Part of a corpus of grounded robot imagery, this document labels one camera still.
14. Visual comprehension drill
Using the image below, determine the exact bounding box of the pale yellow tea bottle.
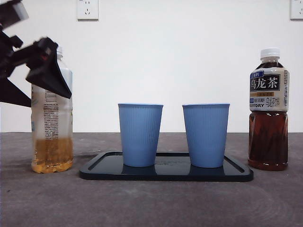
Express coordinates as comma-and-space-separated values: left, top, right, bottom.
30, 46, 74, 174

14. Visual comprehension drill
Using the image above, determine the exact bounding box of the dark oolong tea bottle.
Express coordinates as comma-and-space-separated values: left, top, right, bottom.
247, 47, 291, 172

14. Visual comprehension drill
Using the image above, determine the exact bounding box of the blue ribbed cup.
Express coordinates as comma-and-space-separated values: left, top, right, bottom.
117, 103, 164, 168
182, 102, 231, 169

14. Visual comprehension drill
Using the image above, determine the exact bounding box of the dark blue rectangular tray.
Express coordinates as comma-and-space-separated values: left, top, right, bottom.
79, 151, 254, 183

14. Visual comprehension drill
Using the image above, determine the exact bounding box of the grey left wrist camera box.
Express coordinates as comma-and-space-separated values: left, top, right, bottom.
11, 1, 29, 22

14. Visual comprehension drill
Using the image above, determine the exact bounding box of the white wall socket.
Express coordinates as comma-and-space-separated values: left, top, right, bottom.
290, 0, 303, 20
76, 0, 99, 20

